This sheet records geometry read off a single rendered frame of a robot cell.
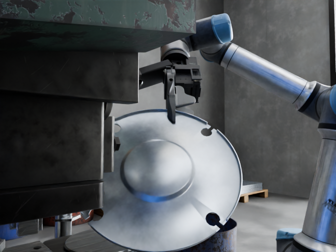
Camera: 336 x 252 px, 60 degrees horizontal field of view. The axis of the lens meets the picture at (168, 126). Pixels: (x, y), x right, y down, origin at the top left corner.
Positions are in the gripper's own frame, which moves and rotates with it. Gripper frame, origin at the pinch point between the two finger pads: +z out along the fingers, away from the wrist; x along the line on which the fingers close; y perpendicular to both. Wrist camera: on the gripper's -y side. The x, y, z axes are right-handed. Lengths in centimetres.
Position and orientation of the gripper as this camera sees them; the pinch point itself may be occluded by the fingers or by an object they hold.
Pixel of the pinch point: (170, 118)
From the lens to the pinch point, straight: 59.3
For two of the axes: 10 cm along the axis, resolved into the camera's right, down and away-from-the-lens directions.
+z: 0.3, 7.3, -6.9
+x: -0.3, 6.9, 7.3
